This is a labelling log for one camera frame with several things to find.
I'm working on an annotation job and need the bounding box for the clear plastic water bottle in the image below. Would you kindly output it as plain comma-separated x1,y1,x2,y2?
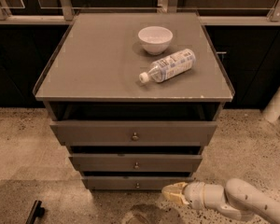
139,49,196,83

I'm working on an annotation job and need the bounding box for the metal railing frame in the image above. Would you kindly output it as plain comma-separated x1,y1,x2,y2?
0,0,280,26

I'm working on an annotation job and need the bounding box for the white ceramic bowl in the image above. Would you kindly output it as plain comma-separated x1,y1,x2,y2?
138,26,173,55

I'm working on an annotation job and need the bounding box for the black object on floor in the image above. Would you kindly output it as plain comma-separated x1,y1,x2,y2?
25,200,45,224

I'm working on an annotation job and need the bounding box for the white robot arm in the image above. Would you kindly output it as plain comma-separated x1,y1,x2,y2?
161,178,280,224

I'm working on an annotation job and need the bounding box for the grey drawer cabinet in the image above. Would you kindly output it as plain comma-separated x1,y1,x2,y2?
34,13,234,178

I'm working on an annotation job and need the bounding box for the grey drawer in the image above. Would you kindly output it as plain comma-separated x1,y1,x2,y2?
82,176,191,190
50,120,217,147
69,154,202,172

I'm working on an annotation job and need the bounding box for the white cylindrical post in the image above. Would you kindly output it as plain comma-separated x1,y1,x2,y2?
263,87,280,122

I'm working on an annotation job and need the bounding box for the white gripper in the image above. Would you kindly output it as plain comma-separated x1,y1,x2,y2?
161,182,205,209

